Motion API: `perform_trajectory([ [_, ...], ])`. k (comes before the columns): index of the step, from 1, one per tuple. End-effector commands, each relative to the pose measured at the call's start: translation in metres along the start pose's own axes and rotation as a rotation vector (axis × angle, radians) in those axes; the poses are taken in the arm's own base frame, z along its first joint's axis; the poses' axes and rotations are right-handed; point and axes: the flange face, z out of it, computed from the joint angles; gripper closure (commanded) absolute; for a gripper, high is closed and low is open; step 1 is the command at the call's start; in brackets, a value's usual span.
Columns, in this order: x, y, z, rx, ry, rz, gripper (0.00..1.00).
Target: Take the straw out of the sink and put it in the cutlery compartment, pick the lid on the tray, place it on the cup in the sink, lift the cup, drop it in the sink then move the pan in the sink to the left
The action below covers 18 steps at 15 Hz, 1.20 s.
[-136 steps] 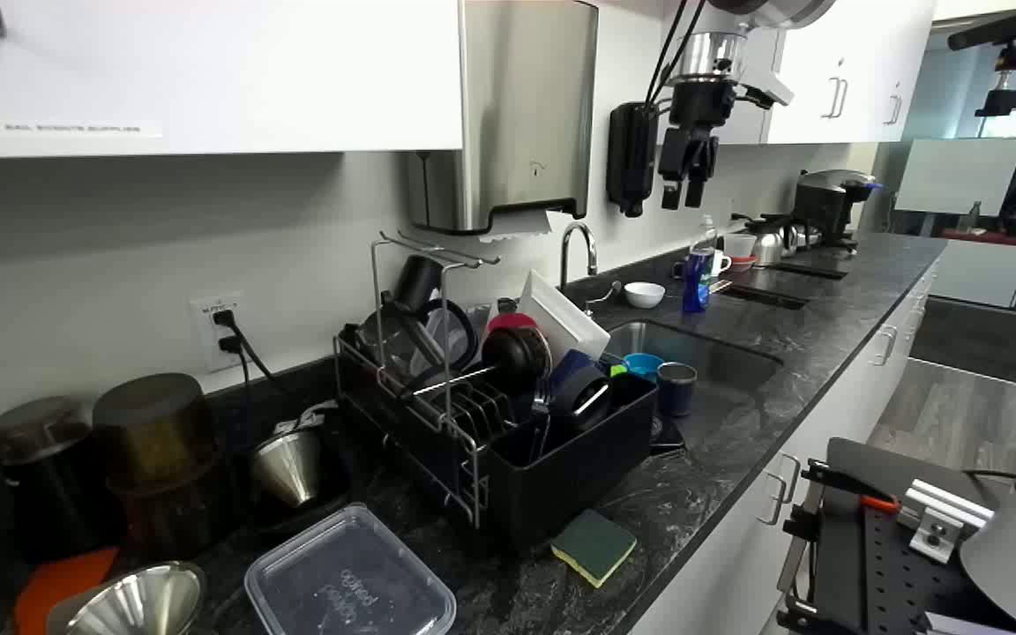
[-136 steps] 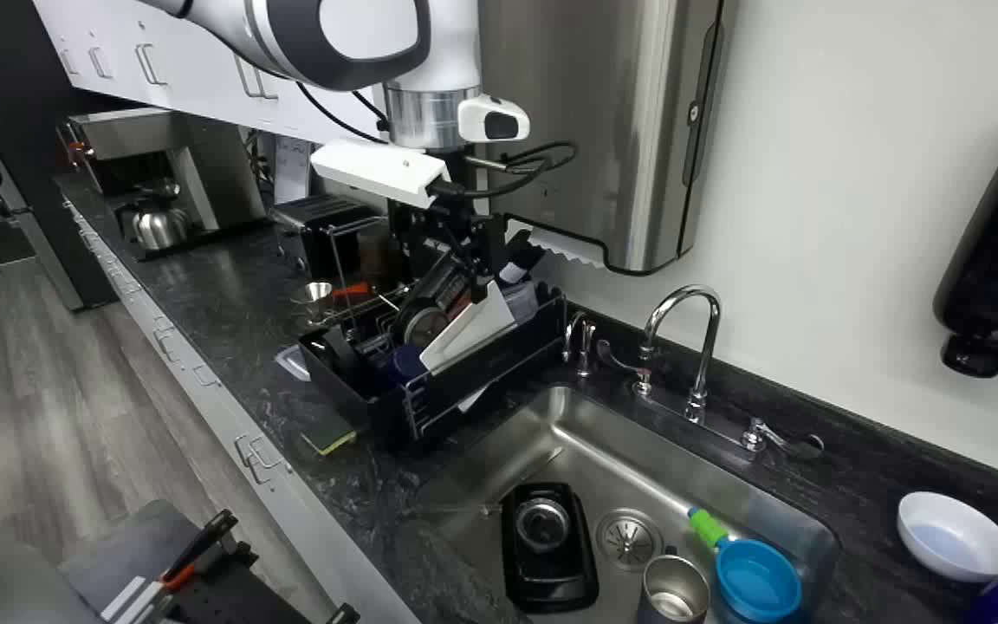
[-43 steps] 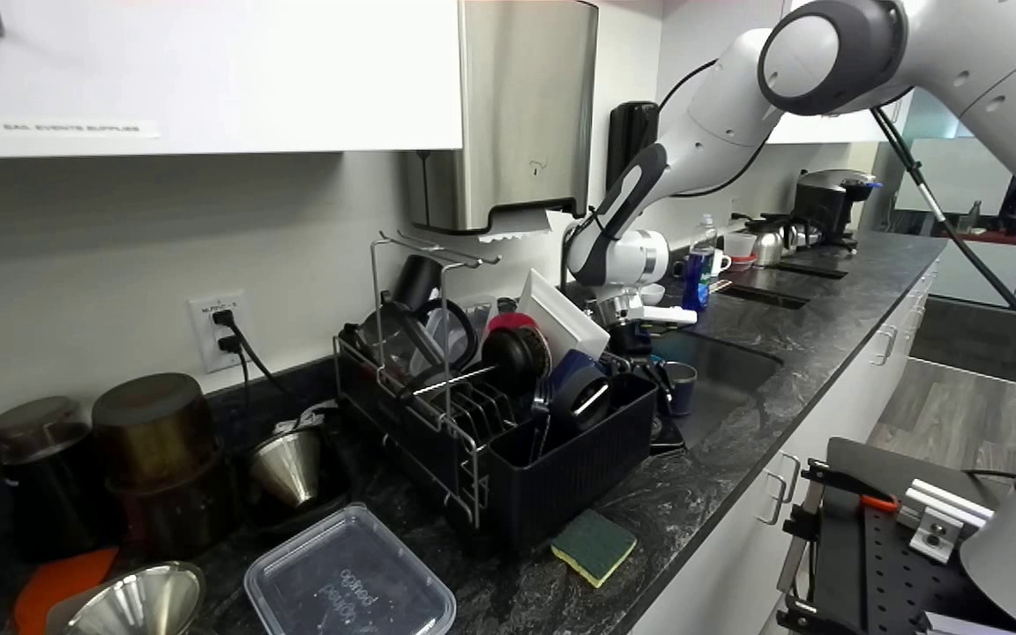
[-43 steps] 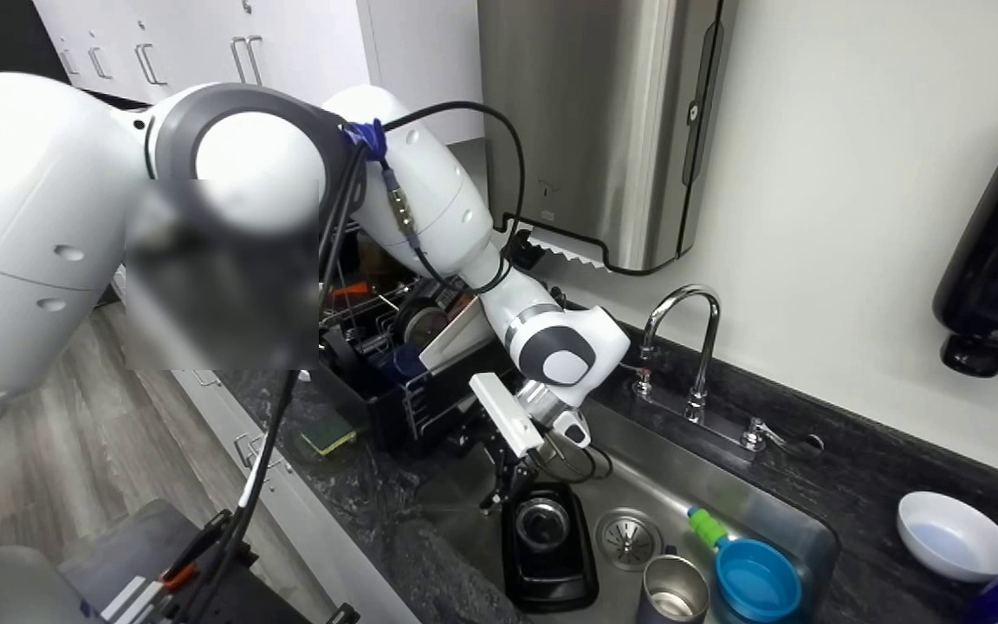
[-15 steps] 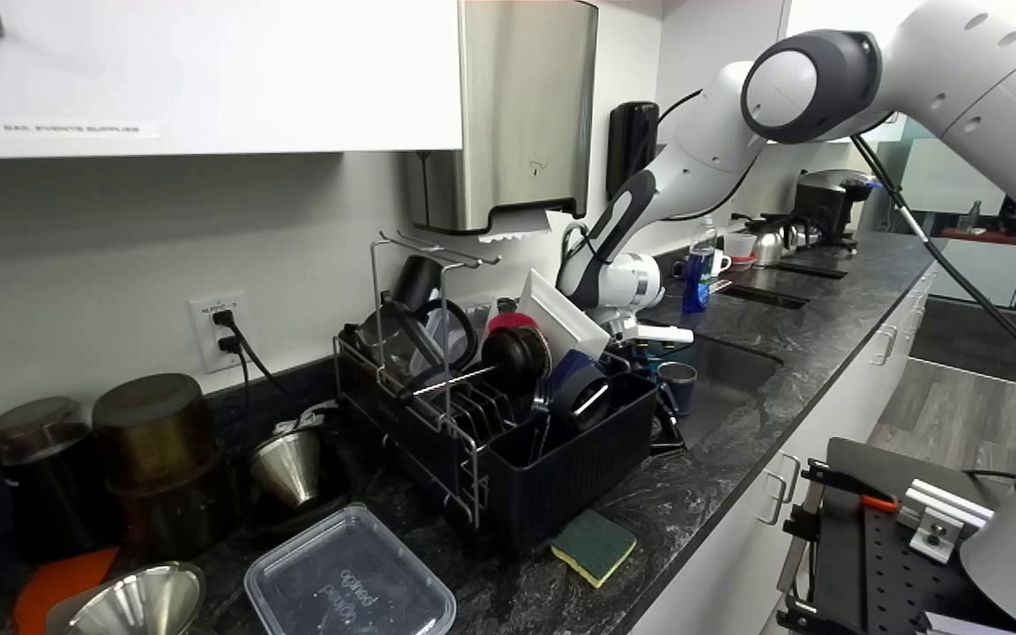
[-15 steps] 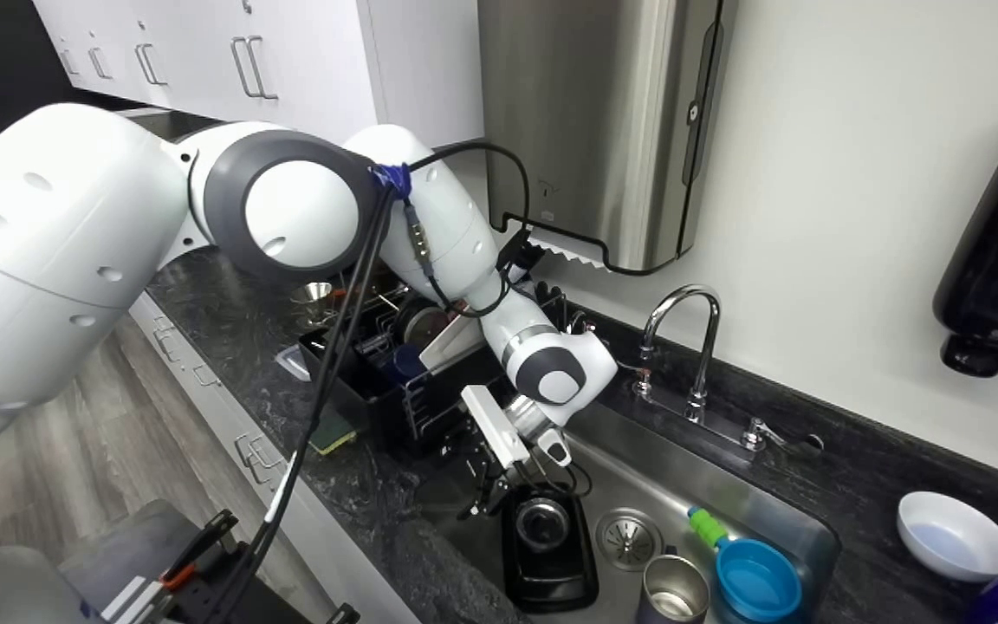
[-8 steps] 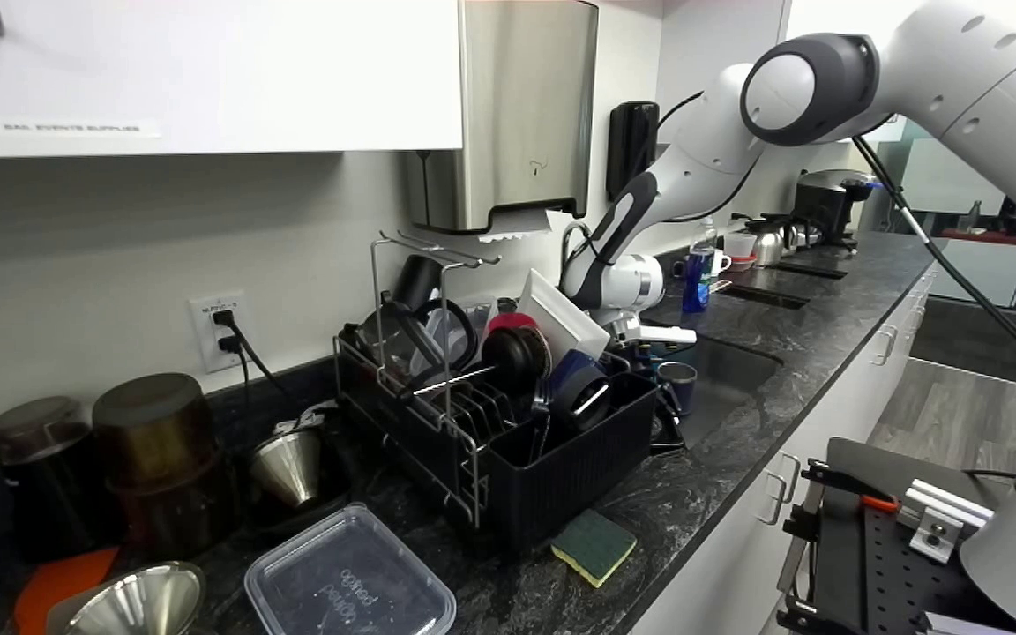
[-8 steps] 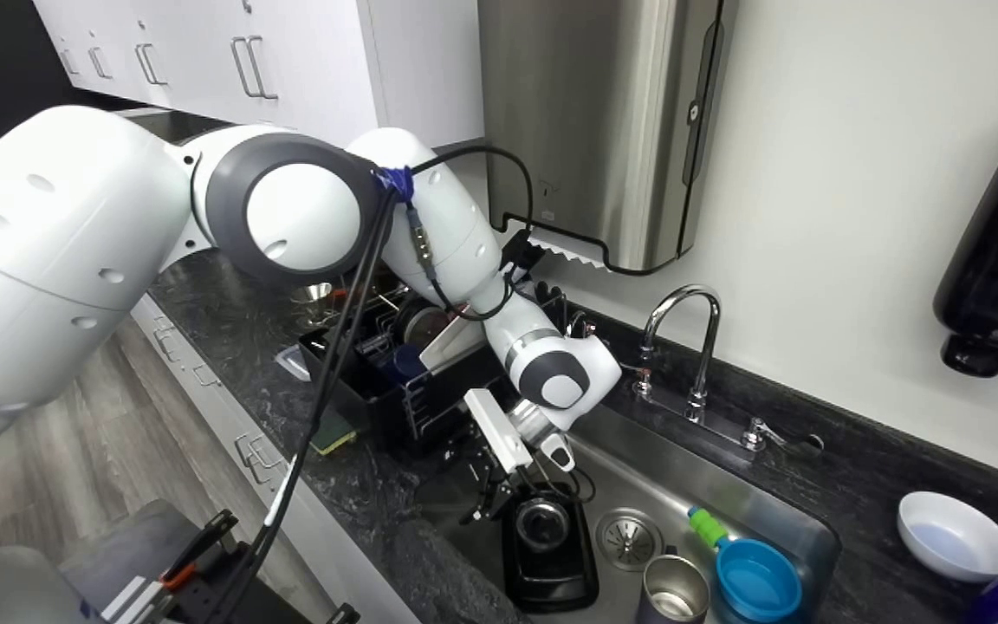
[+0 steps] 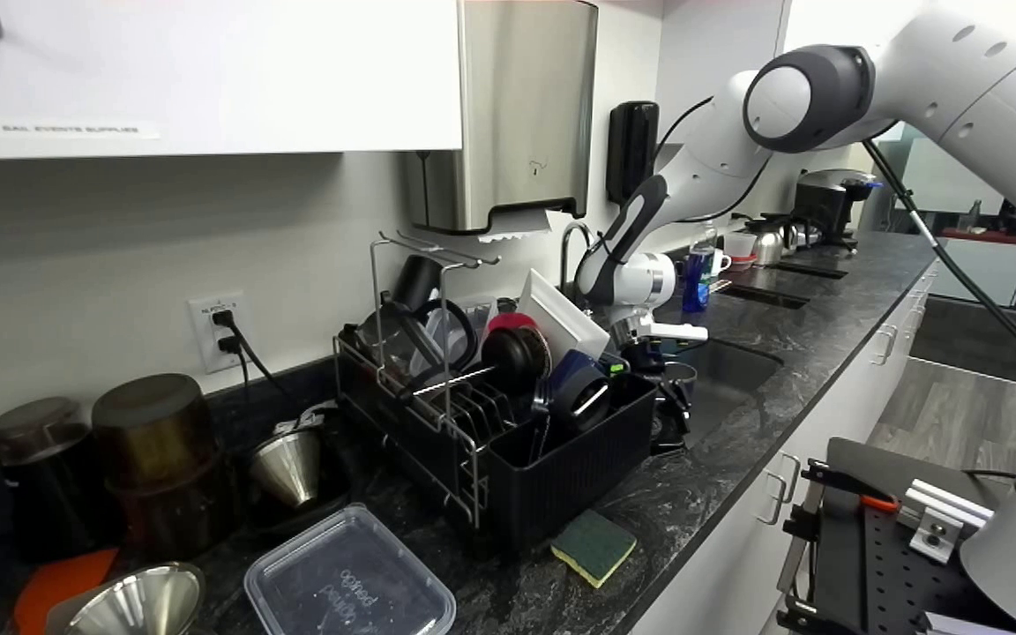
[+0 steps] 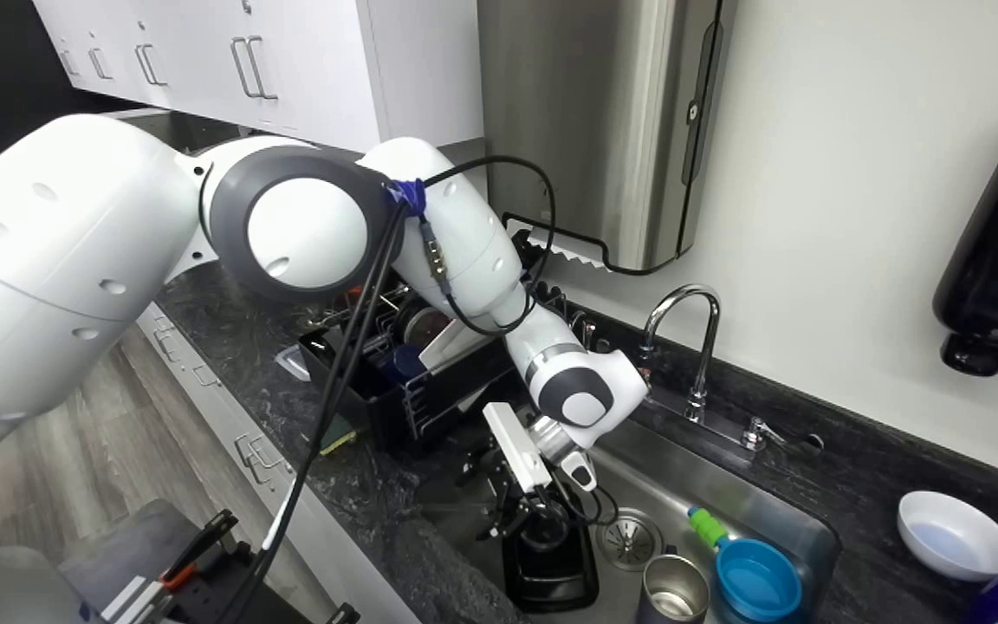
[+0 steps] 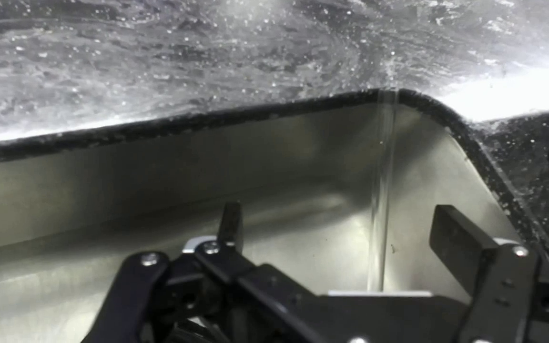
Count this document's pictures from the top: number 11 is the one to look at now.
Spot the stainless steel sink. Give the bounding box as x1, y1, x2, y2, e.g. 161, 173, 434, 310
0, 87, 549, 343

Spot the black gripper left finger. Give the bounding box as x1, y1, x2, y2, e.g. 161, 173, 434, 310
83, 199, 329, 343

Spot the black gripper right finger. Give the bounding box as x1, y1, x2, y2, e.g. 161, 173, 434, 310
430, 203, 549, 343

